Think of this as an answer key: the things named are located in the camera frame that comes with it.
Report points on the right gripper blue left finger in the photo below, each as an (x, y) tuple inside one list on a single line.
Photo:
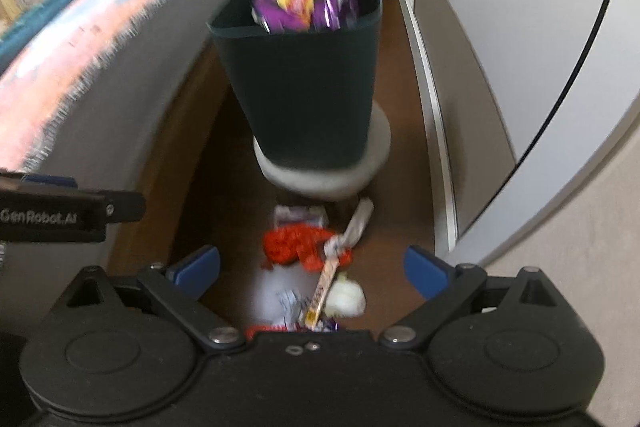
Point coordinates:
[(195, 273)]

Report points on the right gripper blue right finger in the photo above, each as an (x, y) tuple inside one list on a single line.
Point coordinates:
[(428, 274)]

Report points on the orange plastic bag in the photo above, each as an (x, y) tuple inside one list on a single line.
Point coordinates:
[(296, 243)]

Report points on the small purple white packet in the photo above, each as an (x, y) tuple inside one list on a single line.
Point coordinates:
[(315, 216)]

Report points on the dark teal trash bin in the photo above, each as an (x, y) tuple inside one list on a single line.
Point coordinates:
[(307, 96)]

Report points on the wooden bed with mattress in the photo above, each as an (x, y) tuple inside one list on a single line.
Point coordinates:
[(141, 126)]

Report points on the teal plaid quilt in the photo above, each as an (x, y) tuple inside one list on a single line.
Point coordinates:
[(28, 24)]

